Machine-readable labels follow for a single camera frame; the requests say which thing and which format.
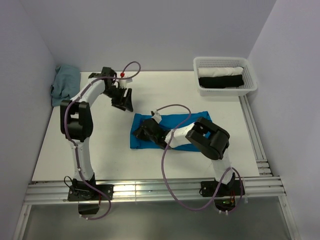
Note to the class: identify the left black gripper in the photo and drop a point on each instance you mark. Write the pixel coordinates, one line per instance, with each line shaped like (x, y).
(128, 103)

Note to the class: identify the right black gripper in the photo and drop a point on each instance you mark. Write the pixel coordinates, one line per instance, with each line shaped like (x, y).
(139, 133)

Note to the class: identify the bright blue t-shirt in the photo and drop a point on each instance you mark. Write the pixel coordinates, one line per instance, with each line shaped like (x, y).
(168, 122)

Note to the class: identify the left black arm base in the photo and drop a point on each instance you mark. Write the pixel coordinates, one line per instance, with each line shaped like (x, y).
(78, 191)

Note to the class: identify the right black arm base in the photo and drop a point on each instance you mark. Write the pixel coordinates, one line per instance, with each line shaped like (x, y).
(225, 198)

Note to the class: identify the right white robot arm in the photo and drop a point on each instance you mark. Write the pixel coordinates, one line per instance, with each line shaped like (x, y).
(208, 138)

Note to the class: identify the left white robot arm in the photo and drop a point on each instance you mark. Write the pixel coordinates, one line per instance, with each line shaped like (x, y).
(76, 123)

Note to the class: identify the grey-blue crumpled t-shirt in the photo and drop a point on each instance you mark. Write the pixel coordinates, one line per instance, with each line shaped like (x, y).
(66, 84)

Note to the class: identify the white rolled t-shirt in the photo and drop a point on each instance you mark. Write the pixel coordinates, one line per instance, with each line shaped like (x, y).
(220, 71)

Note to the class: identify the white perforated plastic basket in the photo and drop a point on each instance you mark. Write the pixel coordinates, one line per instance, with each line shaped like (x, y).
(208, 62)

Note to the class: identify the black rolled t-shirt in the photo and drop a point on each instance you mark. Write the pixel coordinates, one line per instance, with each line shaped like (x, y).
(221, 82)

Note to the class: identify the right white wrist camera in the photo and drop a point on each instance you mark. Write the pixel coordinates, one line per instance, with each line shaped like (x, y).
(156, 116)

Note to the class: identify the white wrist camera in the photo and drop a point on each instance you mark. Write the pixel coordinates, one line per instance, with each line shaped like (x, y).
(123, 81)
(156, 116)

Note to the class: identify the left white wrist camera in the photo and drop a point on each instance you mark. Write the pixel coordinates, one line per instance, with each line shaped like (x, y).
(123, 81)

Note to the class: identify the aluminium front rail frame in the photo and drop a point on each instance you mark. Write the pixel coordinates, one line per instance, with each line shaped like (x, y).
(55, 192)

